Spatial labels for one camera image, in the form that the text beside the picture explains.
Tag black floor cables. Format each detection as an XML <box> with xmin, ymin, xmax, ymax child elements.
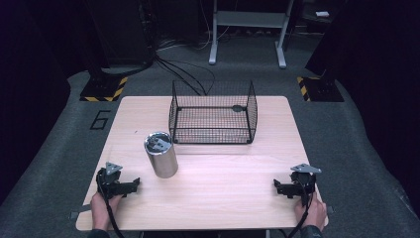
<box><xmin>154</xmin><ymin>54</ymin><xmax>216</xmax><ymax>97</ymax></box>

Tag person's right hand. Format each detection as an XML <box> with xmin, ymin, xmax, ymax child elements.
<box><xmin>293</xmin><ymin>191</ymin><xmax>328</xmax><ymax>232</ymax></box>

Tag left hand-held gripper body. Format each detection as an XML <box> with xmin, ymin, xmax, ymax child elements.
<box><xmin>95</xmin><ymin>161</ymin><xmax>131</xmax><ymax>200</ymax></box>

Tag black equipment column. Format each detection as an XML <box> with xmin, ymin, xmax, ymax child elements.
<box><xmin>82</xmin><ymin>0</ymin><xmax>157</xmax><ymax>78</ymax></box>

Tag white metal stand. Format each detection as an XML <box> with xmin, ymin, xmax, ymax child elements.
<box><xmin>208</xmin><ymin>0</ymin><xmax>295</xmax><ymax>69</ymax></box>

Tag person's left hand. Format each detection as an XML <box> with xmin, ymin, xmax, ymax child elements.
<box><xmin>90</xmin><ymin>191</ymin><xmax>124</xmax><ymax>231</ymax></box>

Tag silver metal can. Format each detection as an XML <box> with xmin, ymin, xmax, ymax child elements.
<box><xmin>143</xmin><ymin>131</ymin><xmax>179</xmax><ymax>179</ymax></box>

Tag black hazard-striped stand base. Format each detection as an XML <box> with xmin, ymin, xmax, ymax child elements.
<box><xmin>79</xmin><ymin>74</ymin><xmax>130</xmax><ymax>103</ymax></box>
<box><xmin>295</xmin><ymin>75</ymin><xmax>346</xmax><ymax>103</ymax></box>

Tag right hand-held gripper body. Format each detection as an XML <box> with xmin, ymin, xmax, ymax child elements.
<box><xmin>287</xmin><ymin>163</ymin><xmax>323</xmax><ymax>208</ymax></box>

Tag white hanging cables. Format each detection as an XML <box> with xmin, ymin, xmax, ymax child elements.
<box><xmin>194</xmin><ymin>0</ymin><xmax>240</xmax><ymax>53</ymax></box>

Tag black wire mesh basket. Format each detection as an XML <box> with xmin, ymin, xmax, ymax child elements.
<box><xmin>167</xmin><ymin>79</ymin><xmax>260</xmax><ymax>146</ymax></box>

